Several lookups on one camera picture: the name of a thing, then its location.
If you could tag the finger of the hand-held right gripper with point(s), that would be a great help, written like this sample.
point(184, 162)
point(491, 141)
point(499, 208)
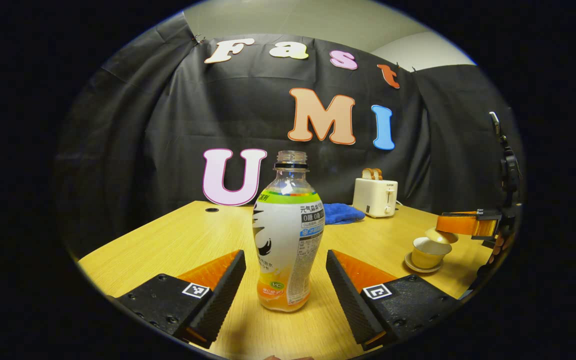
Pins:
point(463, 225)

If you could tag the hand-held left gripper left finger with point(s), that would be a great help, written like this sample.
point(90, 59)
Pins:
point(220, 300)

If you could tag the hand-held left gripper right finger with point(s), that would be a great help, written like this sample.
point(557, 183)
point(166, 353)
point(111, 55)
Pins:
point(350, 302)

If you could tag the white teacup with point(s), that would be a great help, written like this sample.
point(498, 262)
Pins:
point(428, 257)

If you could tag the clear water bottle orange drink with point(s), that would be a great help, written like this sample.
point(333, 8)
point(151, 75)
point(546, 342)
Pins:
point(288, 235)

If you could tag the white saucer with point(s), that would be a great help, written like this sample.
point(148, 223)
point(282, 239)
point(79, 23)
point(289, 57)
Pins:
point(420, 269)

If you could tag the blue towel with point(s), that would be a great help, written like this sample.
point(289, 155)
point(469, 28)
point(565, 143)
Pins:
point(340, 214)

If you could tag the white toaster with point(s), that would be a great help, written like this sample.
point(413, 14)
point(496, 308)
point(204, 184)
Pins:
point(374, 197)

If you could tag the toast slice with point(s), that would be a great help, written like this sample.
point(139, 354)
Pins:
point(377, 175)
point(367, 174)

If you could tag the black backdrop cloth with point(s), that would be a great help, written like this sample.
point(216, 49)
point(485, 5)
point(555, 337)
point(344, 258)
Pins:
point(168, 125)

